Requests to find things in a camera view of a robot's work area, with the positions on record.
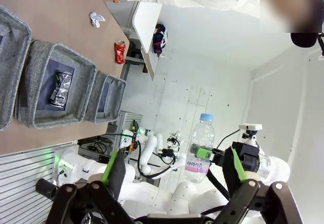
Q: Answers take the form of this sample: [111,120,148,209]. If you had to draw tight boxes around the white camera on stand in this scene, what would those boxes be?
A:
[239,123,263,146]

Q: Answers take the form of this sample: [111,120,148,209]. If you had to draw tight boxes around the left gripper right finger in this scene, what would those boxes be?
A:
[215,146,303,224]

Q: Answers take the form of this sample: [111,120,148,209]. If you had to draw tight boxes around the grey fabric basket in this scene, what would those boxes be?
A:
[84,69,127,125]
[14,40,98,130]
[0,5,33,131]

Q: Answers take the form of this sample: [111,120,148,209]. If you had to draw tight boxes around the ribbed aluminium mounting plate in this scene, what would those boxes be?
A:
[0,149,58,224]
[108,110,144,156]

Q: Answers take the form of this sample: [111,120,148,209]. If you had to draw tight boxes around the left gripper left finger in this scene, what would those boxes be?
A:
[48,150,132,224]

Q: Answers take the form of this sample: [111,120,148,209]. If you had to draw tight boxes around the crushed black drink can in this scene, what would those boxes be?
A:
[49,71,73,107]

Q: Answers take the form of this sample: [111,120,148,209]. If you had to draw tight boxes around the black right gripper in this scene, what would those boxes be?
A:
[190,141,261,175]

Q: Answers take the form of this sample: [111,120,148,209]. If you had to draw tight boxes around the black right arm hose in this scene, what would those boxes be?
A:
[206,169,230,199]

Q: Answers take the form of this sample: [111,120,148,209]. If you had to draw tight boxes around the clear bottle with pink label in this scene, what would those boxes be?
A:
[184,112,216,184]

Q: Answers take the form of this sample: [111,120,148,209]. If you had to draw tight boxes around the navy red white bag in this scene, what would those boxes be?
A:
[151,23,168,58]

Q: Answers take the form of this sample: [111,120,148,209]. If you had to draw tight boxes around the crushed red drink can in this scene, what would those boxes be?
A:
[113,40,127,65]

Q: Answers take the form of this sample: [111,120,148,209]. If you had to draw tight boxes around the white side table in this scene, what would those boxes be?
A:
[132,1,163,81]

